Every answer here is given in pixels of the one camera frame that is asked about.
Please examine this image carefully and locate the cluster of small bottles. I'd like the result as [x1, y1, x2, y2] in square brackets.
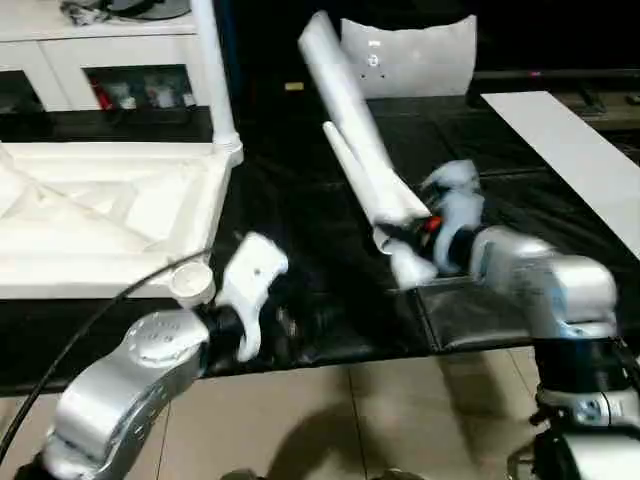
[88, 68, 193, 111]

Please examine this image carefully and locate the white plastic table top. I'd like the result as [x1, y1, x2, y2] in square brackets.
[0, 139, 245, 308]

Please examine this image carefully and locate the grey bag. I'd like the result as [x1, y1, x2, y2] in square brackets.
[105, 0, 193, 21]

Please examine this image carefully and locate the black flat television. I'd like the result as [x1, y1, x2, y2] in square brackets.
[472, 0, 640, 81]

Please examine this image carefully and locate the white plastic table leg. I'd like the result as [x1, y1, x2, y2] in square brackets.
[189, 0, 245, 167]
[321, 119, 386, 229]
[297, 11, 438, 288]

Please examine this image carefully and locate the white cabinet with glass doors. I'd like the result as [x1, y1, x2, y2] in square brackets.
[0, 0, 217, 113]

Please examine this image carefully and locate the white flat board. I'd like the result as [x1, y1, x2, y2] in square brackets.
[479, 89, 640, 263]

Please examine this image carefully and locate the black cabinet with yellow label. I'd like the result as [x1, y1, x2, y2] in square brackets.
[224, 0, 347, 103]

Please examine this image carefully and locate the black work mat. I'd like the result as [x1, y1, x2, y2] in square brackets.
[0, 92, 640, 391]

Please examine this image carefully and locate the white cushion with badge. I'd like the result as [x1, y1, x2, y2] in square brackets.
[339, 14, 479, 100]

